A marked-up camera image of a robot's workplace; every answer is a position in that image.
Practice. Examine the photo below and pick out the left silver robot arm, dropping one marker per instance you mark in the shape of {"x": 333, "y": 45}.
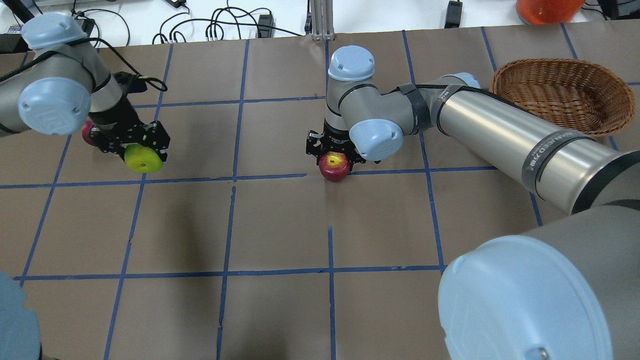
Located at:
{"x": 68, "y": 88}

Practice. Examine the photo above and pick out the aluminium frame post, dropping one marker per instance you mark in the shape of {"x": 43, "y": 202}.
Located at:
{"x": 322, "y": 20}

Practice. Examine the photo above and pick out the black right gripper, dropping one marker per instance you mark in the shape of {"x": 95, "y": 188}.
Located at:
{"x": 336, "y": 138}

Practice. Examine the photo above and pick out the black power adapter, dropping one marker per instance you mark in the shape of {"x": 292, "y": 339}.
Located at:
{"x": 453, "y": 14}

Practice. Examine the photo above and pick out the orange bucket with lid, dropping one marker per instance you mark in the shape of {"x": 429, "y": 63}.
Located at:
{"x": 542, "y": 12}

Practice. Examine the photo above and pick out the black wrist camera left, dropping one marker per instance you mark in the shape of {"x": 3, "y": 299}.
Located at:
{"x": 130, "y": 83}

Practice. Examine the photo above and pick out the woven wicker basket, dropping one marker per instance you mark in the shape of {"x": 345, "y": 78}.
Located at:
{"x": 570, "y": 93}

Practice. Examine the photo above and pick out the green apple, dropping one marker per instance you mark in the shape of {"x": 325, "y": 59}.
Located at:
{"x": 142, "y": 159}

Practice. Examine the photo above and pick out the dark red apple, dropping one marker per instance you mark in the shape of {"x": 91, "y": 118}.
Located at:
{"x": 86, "y": 132}

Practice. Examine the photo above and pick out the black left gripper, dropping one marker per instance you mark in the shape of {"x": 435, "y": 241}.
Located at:
{"x": 113, "y": 121}

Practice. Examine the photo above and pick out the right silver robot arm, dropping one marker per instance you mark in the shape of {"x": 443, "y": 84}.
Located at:
{"x": 568, "y": 290}

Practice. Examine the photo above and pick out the red yellow apple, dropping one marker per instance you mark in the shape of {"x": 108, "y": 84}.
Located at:
{"x": 334, "y": 166}

